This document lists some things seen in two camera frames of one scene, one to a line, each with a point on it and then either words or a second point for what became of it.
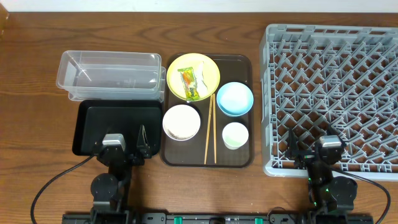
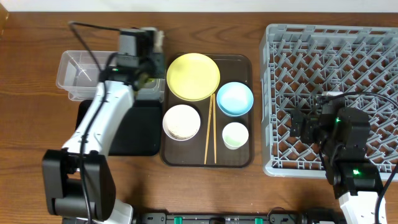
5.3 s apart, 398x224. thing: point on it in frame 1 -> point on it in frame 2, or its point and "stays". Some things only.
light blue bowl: x=235 y=99 stays
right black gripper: x=308 y=157 -> x=296 y=122
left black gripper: x=123 y=157 -> x=157 y=65
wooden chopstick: x=208 y=129 stays
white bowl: x=181 y=122 stays
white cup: x=234 y=135 stays
